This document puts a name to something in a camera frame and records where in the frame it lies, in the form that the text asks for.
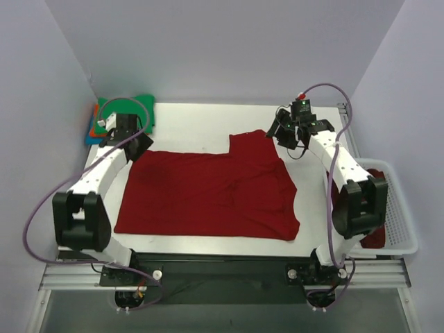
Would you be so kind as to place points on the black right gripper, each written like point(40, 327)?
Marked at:
point(284, 137)

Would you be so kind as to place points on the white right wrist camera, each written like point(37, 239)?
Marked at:
point(301, 97)

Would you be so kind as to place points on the folded green t shirt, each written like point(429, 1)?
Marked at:
point(142, 97)

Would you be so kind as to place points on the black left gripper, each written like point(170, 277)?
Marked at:
point(113, 141)

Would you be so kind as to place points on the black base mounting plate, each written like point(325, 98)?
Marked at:
point(175, 279)

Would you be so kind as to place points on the bright red t shirt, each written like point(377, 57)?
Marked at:
point(246, 192)

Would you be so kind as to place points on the folded orange t shirt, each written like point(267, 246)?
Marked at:
point(123, 107)

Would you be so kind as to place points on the aluminium right side rail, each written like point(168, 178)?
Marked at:
point(348, 134)

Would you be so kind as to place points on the folded blue t shirt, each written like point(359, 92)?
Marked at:
point(89, 140)

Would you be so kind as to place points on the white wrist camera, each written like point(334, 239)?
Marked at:
point(108, 123)
point(301, 97)

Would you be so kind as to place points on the dark red t shirt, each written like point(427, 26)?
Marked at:
point(374, 236)

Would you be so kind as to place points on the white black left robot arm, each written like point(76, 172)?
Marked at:
point(81, 221)

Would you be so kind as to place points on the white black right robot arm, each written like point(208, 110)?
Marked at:
point(340, 167)

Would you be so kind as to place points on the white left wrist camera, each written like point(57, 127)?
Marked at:
point(108, 123)

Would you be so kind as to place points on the white plastic laundry basket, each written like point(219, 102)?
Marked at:
point(400, 236)

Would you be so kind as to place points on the aluminium front frame rail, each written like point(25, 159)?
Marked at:
point(369, 274)

